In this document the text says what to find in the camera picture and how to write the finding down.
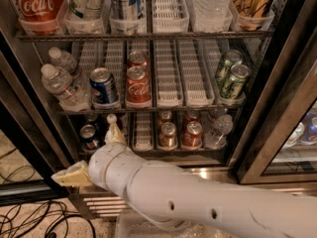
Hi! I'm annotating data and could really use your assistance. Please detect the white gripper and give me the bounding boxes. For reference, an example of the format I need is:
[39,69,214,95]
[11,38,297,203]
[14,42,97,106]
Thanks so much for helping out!
[52,123,146,196]

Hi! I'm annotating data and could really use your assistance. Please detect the blue pepsi can shelf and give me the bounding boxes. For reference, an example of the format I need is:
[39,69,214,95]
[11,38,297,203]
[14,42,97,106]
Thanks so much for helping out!
[89,67,119,104]
[79,124,102,150]

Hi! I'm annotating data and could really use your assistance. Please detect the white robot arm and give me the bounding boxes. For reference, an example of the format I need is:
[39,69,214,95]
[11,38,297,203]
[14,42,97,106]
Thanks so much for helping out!
[52,131,317,238]

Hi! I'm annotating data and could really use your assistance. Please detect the blue pepsi can bottom shelf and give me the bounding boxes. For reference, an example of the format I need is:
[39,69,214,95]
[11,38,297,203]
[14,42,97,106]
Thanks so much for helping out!
[79,124,102,150]

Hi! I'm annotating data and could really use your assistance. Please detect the empty white tray bottom shelf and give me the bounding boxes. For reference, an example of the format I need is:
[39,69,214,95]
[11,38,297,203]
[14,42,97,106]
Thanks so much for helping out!
[133,112,153,151]

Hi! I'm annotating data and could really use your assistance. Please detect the front brown can bottom shelf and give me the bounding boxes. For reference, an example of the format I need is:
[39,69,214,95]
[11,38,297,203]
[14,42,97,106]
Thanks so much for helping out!
[158,122,176,147]

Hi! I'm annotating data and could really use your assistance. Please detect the brown can shelf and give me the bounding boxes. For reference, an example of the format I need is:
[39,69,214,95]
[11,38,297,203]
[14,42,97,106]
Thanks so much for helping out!
[158,110,172,127]
[158,122,176,147]

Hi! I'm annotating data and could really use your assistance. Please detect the rear brown can bottom shelf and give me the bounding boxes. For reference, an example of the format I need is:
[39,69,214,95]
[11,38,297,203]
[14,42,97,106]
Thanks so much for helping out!
[158,110,172,127]

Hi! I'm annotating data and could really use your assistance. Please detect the front red coca-cola can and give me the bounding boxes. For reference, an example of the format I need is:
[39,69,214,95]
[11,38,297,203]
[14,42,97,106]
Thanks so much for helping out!
[126,66,151,103]

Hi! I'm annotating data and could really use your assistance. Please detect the red coca-cola can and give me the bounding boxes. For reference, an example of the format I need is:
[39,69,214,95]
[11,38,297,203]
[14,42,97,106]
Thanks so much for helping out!
[127,51,149,69]
[126,66,151,103]

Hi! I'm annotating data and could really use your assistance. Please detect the front red can bottom shelf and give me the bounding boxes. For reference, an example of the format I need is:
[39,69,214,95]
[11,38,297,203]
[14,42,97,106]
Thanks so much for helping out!
[182,121,203,148]

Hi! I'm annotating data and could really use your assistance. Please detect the red can shelf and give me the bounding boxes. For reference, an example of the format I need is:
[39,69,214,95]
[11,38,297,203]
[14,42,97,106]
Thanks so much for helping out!
[182,121,203,148]
[183,110,201,125]

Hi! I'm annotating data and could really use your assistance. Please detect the rear red can bottom shelf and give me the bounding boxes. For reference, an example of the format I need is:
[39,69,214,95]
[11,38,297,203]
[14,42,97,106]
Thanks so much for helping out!
[183,110,201,125]

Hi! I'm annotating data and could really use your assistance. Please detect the rear red coca-cola can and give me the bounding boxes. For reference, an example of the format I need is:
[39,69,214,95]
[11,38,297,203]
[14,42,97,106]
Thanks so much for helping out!
[127,51,149,69]

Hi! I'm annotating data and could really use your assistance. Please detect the clear water bottle bottom shelf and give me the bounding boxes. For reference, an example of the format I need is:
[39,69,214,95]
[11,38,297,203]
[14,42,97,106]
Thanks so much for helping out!
[205,114,233,150]

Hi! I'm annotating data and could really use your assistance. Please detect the white green can top shelf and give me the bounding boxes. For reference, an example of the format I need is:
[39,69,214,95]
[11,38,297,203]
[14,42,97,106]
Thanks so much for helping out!
[69,0,104,21]

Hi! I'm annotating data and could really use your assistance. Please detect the front green soda can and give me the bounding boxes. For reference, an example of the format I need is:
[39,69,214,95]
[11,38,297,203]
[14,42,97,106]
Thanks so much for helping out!
[220,64,251,99]

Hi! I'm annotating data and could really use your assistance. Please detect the green soda can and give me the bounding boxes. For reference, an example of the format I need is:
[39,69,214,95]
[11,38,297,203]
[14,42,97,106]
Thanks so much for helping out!
[215,50,243,85]
[220,64,251,99]

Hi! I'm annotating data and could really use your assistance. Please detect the silver blue can top shelf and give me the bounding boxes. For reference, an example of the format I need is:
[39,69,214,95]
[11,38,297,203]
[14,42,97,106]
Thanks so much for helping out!
[111,0,143,21]

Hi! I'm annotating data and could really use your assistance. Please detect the empty white tray top shelf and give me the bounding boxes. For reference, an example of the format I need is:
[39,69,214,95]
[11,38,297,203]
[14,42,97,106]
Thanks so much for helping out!
[152,0,189,33]

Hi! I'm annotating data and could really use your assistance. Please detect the large coca-cola can top shelf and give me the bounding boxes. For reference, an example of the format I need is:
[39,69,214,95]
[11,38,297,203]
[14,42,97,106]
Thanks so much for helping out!
[16,0,64,22]

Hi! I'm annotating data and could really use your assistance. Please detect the rear green soda can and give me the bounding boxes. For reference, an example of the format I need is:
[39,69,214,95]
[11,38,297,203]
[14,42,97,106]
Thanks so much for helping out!
[215,50,243,85]

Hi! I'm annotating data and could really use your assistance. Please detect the dark drink bottle white cap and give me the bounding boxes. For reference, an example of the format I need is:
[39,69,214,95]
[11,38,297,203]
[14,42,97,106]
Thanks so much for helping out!
[106,114,117,124]

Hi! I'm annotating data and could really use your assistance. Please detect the clear plastic bin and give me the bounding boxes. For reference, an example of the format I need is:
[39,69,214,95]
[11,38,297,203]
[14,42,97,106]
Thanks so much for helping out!
[114,208,232,238]

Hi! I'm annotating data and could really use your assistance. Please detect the front clear water bottle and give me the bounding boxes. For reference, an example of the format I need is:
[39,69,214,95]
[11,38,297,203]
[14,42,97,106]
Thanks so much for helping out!
[41,63,90,112]

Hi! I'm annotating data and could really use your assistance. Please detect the rear clear water bottle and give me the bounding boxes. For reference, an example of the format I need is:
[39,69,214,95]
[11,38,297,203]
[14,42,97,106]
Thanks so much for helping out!
[49,47,81,78]

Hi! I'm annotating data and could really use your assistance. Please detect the cans behind glass door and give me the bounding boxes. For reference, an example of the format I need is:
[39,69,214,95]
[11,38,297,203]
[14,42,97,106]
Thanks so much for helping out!
[283,112,317,148]

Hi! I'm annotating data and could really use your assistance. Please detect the black floor cables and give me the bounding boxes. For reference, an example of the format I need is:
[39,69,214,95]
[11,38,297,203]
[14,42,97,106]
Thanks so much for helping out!
[0,147,97,238]

